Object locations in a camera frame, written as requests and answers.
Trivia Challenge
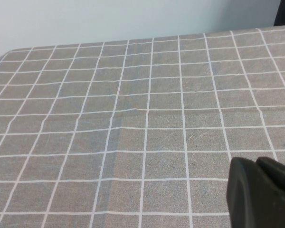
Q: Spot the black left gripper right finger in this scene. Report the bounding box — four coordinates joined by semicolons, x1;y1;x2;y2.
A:
255;155;285;194

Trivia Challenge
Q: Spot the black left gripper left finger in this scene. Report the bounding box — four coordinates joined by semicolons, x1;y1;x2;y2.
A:
225;156;285;228

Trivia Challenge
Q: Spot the grey white-grid tablecloth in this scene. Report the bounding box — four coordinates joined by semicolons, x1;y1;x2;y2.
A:
0;23;285;228

